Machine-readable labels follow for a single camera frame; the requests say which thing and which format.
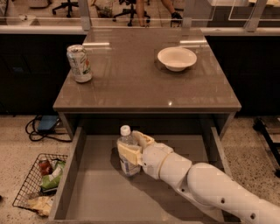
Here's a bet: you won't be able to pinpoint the black office chair right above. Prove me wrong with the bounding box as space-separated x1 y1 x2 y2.
113 0 151 27

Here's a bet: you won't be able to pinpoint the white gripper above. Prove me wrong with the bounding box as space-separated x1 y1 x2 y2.
117 130 173 179

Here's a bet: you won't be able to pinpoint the black wire basket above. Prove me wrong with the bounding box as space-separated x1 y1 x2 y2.
12 153 67 210

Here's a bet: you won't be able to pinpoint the black floor cable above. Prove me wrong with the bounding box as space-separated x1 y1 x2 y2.
24 115 73 144

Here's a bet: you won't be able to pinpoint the black office chair left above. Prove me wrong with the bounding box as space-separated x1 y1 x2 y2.
52 0 79 18

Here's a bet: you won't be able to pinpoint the yellow crumpled snack bag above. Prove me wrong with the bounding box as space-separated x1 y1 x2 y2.
27 196 54 216

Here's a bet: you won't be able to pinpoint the clear plastic water bottle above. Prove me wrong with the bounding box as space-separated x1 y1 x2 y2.
117 125 141 177

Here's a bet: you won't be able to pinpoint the white bowl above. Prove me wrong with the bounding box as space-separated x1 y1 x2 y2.
157 47 197 72

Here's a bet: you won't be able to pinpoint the white and green soda can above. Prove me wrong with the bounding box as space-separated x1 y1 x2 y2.
66 45 92 83

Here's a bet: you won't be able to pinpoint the person legs in background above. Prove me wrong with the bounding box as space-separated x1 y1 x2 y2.
136 0 182 27

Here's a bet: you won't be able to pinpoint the red snack packet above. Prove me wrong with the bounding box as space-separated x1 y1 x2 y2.
38 157 53 176

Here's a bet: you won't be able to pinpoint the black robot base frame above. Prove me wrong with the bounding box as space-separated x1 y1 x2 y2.
253 116 280 178

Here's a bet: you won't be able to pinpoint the black office chair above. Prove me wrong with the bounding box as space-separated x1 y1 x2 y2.
52 0 79 18
113 0 151 27

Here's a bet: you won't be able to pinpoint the grey open drawer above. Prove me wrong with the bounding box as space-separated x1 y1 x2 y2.
47 128 242 224

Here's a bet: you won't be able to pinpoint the grey cabinet table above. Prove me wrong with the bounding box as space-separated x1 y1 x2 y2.
53 27 241 133

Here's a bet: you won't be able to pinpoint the green snack bag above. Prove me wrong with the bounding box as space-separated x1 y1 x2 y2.
40 160 65 190

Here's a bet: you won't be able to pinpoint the blue power adapter box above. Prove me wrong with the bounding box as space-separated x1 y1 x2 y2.
38 115 59 132

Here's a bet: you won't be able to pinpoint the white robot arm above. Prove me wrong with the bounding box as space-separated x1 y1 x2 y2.
117 125 280 224

